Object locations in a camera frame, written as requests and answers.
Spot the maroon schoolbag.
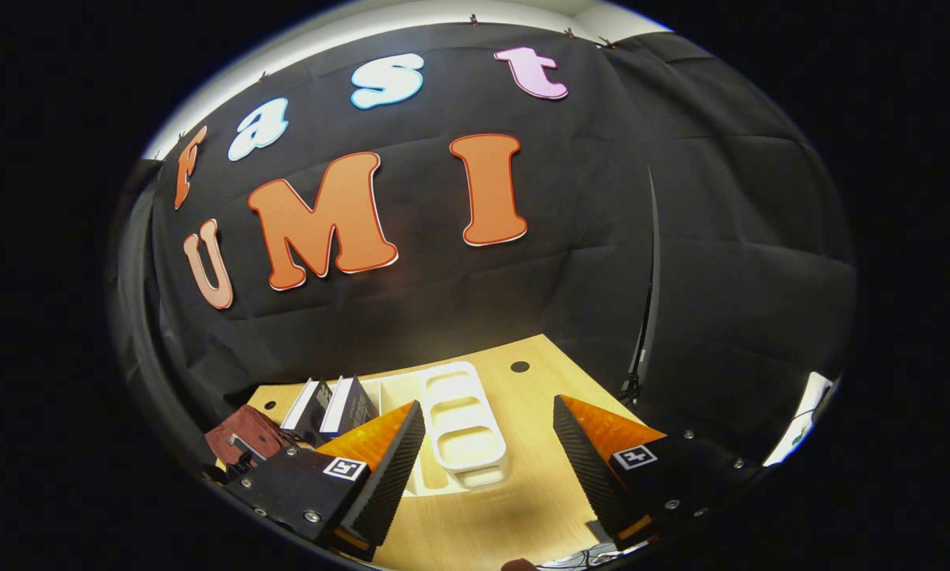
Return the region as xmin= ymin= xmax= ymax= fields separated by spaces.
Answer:
xmin=204 ymin=404 xmax=293 ymax=481

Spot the thin black pole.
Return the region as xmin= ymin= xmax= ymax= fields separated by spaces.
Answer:
xmin=622 ymin=165 xmax=662 ymax=407

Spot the book with grey cover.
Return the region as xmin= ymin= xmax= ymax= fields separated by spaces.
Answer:
xmin=281 ymin=378 xmax=335 ymax=445

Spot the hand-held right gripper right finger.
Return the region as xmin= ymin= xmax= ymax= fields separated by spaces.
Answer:
xmin=553 ymin=393 xmax=764 ymax=553

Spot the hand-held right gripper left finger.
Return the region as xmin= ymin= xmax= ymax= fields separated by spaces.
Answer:
xmin=224 ymin=400 xmax=427 ymax=564

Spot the white device with ports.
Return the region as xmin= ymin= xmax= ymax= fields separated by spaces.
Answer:
xmin=764 ymin=371 xmax=837 ymax=467

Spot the book with blue cover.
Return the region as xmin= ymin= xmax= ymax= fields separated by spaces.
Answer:
xmin=319 ymin=375 xmax=381 ymax=441

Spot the white bookshelf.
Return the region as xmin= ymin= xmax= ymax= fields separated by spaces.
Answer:
xmin=380 ymin=361 xmax=512 ymax=496

